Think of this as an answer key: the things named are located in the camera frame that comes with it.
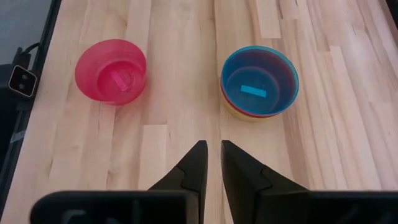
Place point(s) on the black table frame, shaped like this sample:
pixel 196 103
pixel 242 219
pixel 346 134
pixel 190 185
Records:
pixel 46 40

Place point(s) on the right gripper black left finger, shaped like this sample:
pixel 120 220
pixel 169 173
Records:
pixel 192 168

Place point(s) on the blue plastic bowl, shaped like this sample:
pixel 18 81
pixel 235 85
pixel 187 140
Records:
pixel 258 77

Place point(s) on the pink plastic bowl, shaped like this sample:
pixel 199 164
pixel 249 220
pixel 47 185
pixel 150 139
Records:
pixel 93 74

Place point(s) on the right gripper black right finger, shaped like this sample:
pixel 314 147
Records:
pixel 242 174

